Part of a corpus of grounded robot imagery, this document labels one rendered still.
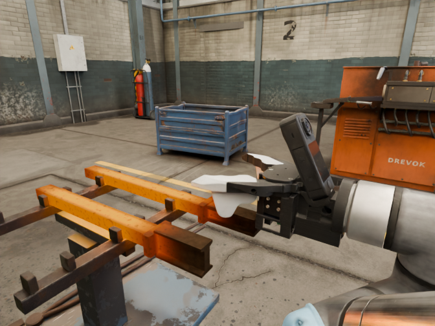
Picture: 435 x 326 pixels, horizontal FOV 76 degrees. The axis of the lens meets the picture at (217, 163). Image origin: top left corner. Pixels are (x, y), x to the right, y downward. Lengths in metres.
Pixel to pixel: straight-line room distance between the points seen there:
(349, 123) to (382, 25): 4.29
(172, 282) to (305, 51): 7.07
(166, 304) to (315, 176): 0.47
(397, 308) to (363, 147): 3.04
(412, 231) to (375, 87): 2.89
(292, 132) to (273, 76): 7.39
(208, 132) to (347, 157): 1.74
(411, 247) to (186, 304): 0.48
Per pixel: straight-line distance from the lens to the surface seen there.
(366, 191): 0.37
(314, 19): 7.56
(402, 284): 0.40
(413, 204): 0.37
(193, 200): 0.51
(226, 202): 0.39
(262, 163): 0.46
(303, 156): 0.37
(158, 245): 0.43
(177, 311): 0.69
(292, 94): 7.60
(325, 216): 0.40
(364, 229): 0.37
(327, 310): 0.33
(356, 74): 3.22
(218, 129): 3.74
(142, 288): 0.75
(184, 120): 3.97
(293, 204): 0.38
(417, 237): 0.36
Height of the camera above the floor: 1.21
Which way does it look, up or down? 18 degrees down
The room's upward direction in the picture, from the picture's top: straight up
